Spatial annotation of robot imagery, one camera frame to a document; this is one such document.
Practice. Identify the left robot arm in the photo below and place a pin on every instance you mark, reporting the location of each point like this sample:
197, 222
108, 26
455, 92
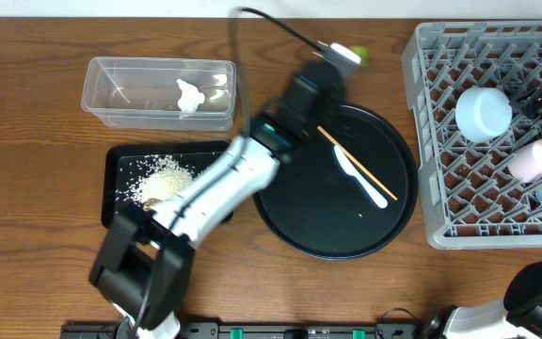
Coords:
145, 262

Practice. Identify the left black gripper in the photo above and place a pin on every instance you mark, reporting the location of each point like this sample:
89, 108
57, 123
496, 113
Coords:
321, 75

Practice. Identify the clear plastic bin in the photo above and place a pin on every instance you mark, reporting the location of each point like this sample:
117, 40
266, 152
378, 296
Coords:
142, 92

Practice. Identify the white plastic spoon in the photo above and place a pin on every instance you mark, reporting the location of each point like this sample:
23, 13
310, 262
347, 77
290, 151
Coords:
350, 170

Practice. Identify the round black serving tray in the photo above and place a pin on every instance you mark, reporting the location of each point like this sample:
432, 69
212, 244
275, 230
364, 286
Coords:
316, 208

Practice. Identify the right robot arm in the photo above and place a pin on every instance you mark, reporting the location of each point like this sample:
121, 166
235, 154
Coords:
518, 314

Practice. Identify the black rectangular tray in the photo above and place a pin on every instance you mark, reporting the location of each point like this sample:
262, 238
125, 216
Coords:
116, 153

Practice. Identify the yellow snack wrapper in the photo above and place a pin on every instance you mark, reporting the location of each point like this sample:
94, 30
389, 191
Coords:
361, 51

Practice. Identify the rice grains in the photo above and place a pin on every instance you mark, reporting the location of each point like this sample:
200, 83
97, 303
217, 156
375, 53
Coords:
159, 176

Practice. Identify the grey dishwasher rack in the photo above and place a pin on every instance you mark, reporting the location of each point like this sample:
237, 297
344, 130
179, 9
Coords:
470, 201

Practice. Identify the pink cup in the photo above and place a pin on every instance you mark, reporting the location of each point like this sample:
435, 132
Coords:
527, 163

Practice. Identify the brown food scrap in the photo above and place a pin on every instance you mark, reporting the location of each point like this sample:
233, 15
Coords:
148, 204

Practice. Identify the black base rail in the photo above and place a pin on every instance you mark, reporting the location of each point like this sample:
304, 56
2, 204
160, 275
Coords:
210, 330

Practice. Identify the wooden chopstick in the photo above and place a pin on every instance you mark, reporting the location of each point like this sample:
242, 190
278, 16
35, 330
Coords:
354, 160

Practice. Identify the light blue bowl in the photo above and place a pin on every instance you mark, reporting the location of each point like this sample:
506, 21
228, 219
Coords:
482, 114

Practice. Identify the white napkin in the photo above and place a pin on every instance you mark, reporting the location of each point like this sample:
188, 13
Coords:
191, 98

